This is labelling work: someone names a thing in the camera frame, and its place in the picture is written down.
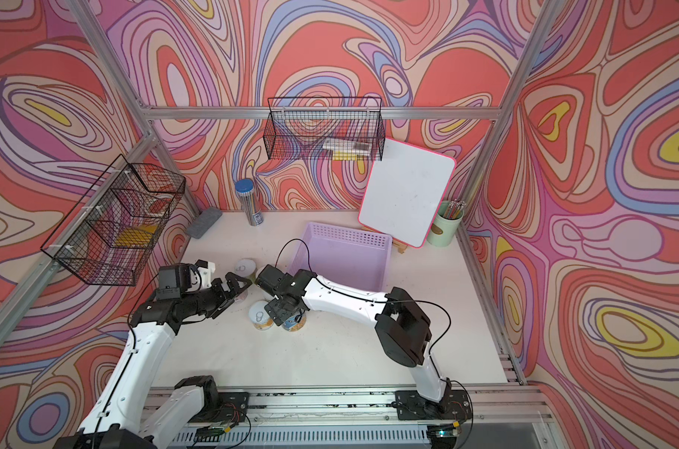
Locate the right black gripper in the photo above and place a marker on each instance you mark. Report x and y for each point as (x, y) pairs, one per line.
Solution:
(277, 312)

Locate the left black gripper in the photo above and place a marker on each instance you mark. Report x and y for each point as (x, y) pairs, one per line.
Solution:
(222, 301)

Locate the blue Progresso soup can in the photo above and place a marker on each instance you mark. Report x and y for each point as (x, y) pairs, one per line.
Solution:
(295, 323)

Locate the purple plastic basket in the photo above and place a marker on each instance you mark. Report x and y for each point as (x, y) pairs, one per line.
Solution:
(348, 256)

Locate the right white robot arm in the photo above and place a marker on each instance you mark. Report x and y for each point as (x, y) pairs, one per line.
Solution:
(401, 325)

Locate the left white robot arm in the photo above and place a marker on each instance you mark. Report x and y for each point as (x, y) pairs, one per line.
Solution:
(186, 294)

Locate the yellow item in left basket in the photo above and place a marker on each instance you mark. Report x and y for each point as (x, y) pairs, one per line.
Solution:
(136, 237)

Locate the markers in back basket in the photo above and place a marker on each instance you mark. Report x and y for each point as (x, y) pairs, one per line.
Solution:
(346, 150)

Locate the small can green label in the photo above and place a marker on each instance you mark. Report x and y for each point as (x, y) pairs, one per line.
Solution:
(246, 268)

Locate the small can orange label front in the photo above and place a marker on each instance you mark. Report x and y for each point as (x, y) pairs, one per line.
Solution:
(259, 317)

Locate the grey eraser block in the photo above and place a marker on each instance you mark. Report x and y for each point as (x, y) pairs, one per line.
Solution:
(201, 224)

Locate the clear tube blue cap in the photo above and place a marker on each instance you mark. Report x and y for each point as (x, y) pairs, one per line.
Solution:
(246, 192)

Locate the wooden board stand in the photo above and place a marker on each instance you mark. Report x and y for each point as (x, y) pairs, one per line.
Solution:
(400, 246)

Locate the green pen cup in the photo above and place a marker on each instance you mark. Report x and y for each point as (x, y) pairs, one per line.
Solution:
(446, 223)

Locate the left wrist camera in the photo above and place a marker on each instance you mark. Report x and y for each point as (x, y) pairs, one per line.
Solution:
(175, 281)

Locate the black wire basket left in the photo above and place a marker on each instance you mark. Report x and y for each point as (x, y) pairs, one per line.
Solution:
(125, 194)

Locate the black wire basket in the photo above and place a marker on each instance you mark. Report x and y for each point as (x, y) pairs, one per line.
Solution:
(125, 194)
(297, 126)

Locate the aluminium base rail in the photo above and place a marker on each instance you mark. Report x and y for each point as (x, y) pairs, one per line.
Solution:
(371, 406)

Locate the white board pink frame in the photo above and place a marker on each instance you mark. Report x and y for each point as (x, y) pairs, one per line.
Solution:
(404, 191)

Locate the black wire basket back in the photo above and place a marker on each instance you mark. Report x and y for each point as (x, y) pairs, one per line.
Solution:
(297, 126)

